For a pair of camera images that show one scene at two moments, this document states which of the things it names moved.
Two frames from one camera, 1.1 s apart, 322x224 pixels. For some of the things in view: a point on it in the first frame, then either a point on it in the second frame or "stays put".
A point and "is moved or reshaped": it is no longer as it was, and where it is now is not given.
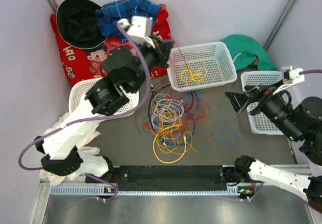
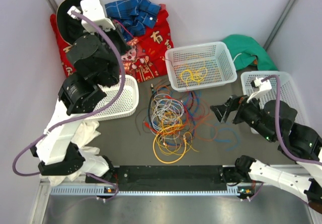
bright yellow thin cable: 197,75 stays put
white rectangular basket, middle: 200,65 stays put
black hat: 77,23 stays put
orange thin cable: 197,119 -> 204,100
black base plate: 164,177 stays put
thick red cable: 178,48 is moved or reshaped
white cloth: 56,180 stays put
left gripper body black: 154,57 -> 115,36
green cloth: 246,51 stays put
